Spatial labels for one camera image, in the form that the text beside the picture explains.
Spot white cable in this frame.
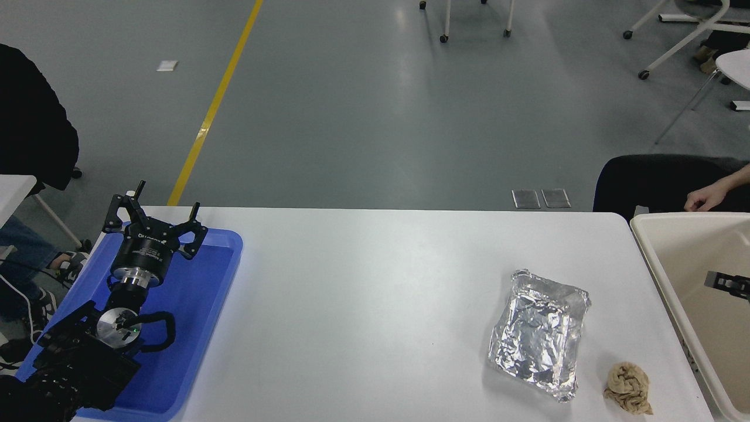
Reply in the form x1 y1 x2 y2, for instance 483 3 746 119
0 271 37 343

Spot crumpled silver foil tray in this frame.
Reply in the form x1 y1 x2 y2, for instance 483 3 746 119
487 269 592 403

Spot blue plastic tray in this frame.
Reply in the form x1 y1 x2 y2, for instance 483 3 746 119
15 220 244 422

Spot white rolling stand legs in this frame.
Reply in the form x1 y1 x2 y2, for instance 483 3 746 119
419 0 516 43

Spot white office chair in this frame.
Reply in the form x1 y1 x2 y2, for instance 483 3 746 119
623 0 750 81

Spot crumpled tan paper ball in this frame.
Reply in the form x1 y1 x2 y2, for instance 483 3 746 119
604 362 653 416

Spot large pale plastic bin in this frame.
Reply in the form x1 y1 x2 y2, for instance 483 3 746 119
630 212 750 422

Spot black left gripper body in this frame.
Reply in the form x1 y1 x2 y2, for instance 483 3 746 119
111 223 179 277

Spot person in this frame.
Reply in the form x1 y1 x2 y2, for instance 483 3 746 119
694 26 750 76
593 154 750 223
0 43 90 367

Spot small white side table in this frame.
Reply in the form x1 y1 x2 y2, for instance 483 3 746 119
0 175 87 250

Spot person's hand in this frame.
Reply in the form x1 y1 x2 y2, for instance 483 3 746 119
684 185 725 213

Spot round white table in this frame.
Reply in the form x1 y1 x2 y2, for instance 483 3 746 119
655 49 750 145

